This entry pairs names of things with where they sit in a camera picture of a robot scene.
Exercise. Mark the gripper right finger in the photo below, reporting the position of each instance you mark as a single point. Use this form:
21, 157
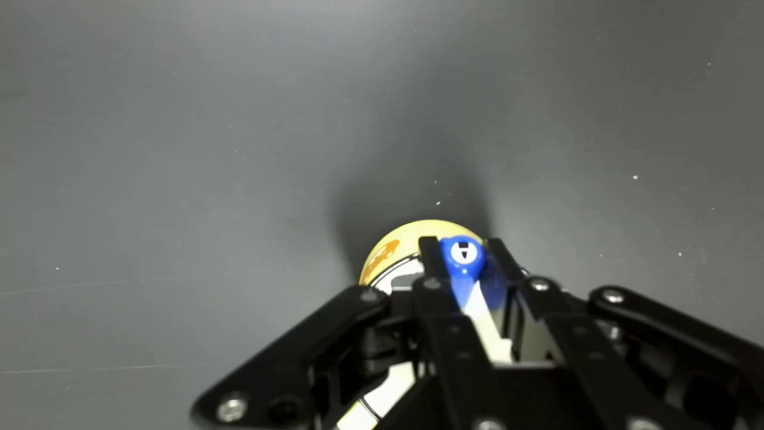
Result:
597, 346

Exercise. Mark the blue marker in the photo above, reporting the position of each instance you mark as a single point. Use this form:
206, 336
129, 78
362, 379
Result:
467, 269

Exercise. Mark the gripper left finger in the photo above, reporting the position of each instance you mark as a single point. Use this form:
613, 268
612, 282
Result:
334, 340

